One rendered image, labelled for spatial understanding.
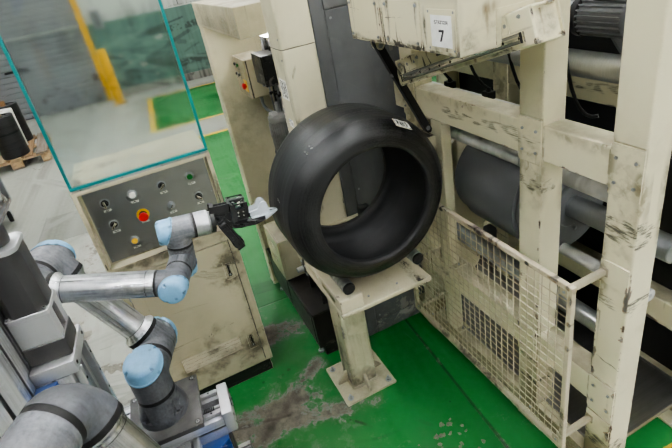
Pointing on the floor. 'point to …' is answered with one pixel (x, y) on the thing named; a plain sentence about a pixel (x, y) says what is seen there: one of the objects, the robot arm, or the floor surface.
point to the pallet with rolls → (18, 138)
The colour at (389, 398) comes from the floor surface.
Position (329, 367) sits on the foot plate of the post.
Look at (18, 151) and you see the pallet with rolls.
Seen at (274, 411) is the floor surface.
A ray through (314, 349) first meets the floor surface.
